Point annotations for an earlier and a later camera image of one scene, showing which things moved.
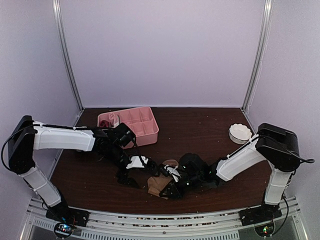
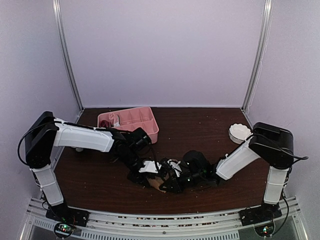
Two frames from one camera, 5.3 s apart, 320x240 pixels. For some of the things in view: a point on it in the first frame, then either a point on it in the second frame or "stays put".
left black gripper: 123,176 → 140,179
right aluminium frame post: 263,37 stays put
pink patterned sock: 114,119 stays put
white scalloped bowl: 239,133 stays put
